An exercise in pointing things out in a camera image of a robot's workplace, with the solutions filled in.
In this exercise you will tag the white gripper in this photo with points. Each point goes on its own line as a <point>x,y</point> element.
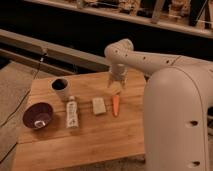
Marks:
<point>117,72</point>

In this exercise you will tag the orange pepper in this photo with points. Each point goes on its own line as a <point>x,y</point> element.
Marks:
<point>116,102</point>

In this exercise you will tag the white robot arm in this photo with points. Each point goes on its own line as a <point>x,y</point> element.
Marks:
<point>176,100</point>

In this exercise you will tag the beige sponge block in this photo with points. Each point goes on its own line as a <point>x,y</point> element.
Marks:
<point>98,106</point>

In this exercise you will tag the white tube bottle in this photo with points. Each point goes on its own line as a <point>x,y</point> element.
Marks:
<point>72,120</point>

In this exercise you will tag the wooden shelf ledge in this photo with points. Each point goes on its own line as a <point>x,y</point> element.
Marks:
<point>127,17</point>

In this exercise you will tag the dark purple bowl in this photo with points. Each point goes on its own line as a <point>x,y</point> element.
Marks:
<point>38,115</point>

